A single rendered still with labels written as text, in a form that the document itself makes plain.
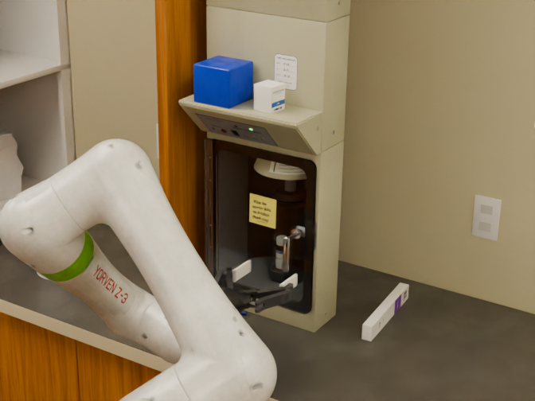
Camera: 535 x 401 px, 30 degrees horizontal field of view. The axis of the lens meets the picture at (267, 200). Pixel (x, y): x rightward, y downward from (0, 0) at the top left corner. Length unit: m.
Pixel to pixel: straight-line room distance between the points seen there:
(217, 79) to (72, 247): 0.66
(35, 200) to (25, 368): 1.14
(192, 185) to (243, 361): 1.05
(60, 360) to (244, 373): 1.20
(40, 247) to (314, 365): 0.87
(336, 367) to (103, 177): 0.89
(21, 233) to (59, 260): 0.09
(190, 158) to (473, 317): 0.82
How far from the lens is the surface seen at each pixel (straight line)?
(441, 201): 2.68
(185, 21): 2.40
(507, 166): 2.59
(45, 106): 3.41
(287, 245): 2.34
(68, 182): 1.70
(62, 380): 2.71
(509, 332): 2.57
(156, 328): 2.02
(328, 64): 2.24
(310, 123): 2.22
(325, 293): 2.48
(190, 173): 2.52
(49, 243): 1.72
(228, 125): 2.31
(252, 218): 2.43
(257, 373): 1.55
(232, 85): 2.25
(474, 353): 2.46
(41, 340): 2.70
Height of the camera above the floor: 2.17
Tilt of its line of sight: 22 degrees down
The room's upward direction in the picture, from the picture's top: 1 degrees clockwise
